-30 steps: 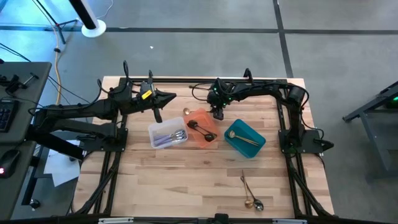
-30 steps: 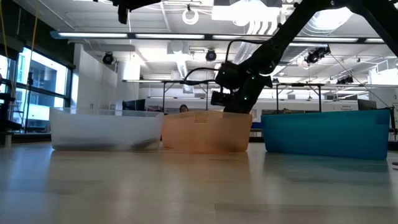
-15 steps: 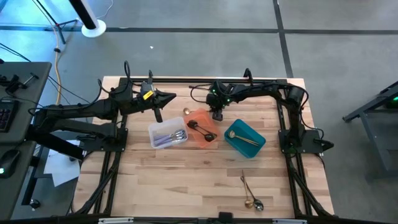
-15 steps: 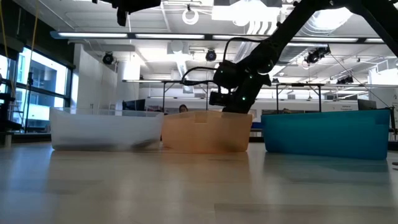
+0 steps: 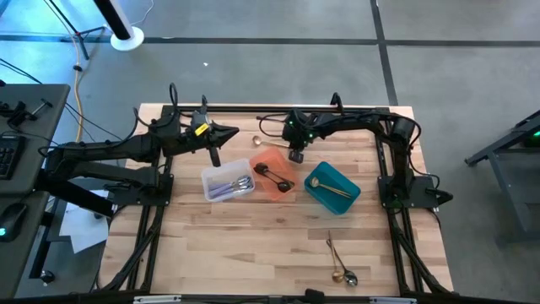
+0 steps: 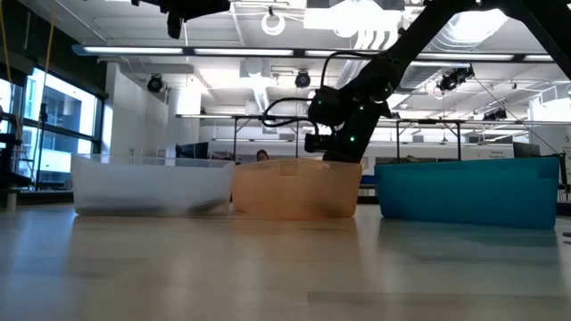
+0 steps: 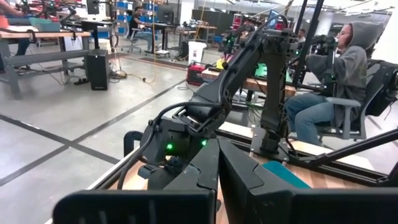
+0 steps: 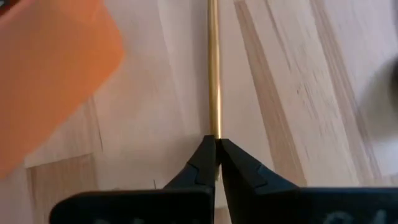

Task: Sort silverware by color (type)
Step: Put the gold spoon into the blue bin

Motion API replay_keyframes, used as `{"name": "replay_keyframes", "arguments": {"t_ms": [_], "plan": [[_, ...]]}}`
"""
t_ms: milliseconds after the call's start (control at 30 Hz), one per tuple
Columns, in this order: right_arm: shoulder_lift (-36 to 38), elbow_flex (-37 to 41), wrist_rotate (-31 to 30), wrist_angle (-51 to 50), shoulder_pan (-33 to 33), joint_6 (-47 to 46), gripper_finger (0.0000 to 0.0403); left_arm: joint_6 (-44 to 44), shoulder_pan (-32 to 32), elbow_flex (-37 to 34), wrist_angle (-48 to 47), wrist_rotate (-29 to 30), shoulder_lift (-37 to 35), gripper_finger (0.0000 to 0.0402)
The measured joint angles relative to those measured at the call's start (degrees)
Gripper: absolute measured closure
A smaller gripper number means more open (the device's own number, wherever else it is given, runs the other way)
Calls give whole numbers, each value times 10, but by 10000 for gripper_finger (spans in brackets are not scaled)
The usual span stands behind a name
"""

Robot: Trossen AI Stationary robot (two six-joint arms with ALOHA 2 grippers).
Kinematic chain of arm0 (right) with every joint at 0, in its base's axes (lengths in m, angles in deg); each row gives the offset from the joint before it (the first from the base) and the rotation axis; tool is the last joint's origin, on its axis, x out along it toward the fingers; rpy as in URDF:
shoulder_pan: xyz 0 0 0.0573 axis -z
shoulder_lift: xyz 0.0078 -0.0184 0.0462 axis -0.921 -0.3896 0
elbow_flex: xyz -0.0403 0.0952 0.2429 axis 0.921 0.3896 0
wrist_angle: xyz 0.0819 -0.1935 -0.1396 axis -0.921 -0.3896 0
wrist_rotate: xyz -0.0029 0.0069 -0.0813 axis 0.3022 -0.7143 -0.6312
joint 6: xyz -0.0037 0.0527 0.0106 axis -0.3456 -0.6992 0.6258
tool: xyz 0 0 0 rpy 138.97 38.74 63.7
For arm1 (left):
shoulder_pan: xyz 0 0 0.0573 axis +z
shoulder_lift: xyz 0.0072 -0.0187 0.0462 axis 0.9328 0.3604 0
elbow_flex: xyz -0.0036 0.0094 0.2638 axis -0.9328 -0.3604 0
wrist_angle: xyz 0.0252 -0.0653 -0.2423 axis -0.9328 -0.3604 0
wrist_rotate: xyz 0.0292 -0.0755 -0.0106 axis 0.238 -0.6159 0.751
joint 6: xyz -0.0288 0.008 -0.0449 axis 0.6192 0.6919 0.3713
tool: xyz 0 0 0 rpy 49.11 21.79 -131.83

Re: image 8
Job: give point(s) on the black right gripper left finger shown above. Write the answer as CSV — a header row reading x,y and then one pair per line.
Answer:
x,y
199,174

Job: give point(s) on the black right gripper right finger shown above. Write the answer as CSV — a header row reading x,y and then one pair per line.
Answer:
x,y
245,180

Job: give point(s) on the gold spoon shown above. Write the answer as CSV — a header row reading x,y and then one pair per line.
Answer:
x,y
214,77

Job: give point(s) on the orange plastic bin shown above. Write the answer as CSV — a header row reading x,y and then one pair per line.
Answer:
x,y
46,77

